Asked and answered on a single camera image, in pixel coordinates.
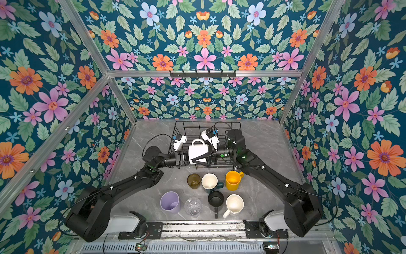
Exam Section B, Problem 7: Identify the white ceramic mug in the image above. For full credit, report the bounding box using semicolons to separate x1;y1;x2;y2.
223;194;245;219

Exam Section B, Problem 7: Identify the black wire dish rack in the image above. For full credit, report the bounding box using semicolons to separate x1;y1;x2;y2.
165;121;243;169

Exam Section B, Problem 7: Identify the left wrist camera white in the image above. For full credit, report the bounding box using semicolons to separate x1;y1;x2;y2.
173;134;188;151

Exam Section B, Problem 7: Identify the clear glass cup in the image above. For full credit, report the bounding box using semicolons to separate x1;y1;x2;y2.
185;197;202;217

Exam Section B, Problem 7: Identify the yellow mug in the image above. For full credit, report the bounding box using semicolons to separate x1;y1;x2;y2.
225;171;245;191

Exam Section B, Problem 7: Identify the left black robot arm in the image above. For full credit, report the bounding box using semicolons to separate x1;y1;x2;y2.
64;146;190;242

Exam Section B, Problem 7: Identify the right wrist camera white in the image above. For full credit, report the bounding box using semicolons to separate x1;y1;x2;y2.
201;127;220;150

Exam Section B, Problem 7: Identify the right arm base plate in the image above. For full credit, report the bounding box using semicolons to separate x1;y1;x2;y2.
243;220;289;240

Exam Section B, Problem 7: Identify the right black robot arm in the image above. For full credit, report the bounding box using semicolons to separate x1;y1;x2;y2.
188;129;324;237

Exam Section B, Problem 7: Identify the lavender plastic cup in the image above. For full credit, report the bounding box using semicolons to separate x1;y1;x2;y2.
160;191;181;214

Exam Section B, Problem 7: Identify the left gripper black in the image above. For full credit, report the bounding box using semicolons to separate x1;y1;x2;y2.
154;150;200;170

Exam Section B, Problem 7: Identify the olive green glass cup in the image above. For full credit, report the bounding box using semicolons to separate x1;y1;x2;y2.
187;174;201;189

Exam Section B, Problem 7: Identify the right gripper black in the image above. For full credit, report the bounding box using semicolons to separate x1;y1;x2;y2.
193;140;239;170

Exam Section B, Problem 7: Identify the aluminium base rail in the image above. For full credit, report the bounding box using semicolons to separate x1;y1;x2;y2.
67;220;341;254

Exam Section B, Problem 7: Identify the white mug red inside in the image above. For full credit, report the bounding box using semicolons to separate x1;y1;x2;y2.
188;139;209;165

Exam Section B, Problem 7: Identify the metal hook rail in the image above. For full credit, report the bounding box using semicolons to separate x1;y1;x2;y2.
169;70;237;78

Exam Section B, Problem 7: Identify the cream mug green outside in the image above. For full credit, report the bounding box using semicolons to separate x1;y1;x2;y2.
201;173;224;193

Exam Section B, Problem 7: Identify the black mug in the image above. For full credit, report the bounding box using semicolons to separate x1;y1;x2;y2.
208;190;224;219

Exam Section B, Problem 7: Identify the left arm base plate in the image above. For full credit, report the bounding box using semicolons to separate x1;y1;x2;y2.
118;222;163;240

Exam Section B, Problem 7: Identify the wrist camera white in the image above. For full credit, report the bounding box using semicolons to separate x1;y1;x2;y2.
173;134;188;151
201;127;220;150

